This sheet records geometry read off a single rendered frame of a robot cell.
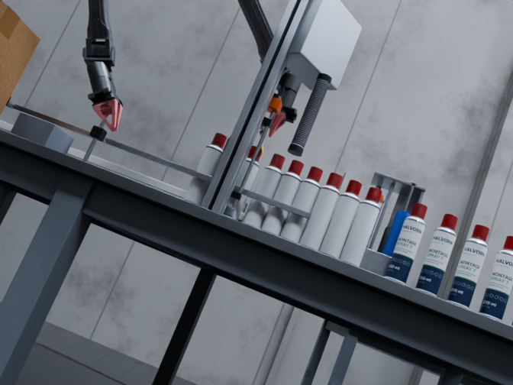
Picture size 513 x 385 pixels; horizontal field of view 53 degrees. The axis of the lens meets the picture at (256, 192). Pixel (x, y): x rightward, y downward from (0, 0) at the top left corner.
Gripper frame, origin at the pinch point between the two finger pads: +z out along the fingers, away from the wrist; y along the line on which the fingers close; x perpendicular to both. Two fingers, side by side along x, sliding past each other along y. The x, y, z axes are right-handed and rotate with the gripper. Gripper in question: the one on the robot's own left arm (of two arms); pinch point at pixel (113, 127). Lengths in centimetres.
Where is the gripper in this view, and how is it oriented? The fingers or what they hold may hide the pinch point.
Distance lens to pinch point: 149.1
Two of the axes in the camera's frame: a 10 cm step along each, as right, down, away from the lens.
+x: -9.4, 3.3, 0.3
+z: 3.1, 9.1, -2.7
